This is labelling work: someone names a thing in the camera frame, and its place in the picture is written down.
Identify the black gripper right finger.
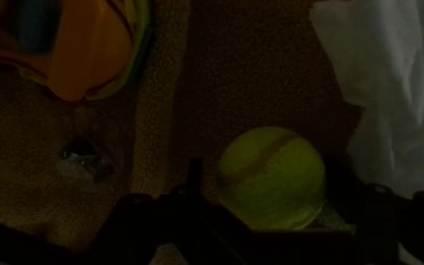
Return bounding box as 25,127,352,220
324,158,400,233

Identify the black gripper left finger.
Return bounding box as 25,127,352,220
185,157,206,199

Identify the yellow-green tennis ball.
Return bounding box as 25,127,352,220
215,126,328,233

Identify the white crumpled plastic bag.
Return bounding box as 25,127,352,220
307,0,424,199

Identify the orange colourful toy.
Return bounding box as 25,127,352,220
0,0,153,104

